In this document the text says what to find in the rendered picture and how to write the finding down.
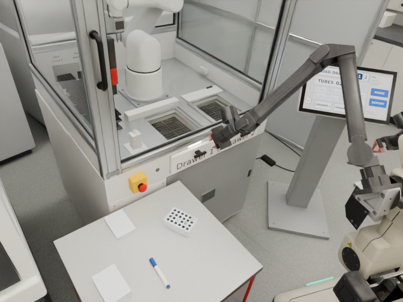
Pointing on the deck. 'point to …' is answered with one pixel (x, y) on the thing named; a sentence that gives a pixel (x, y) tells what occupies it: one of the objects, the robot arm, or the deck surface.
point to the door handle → (100, 60)
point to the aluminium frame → (109, 133)
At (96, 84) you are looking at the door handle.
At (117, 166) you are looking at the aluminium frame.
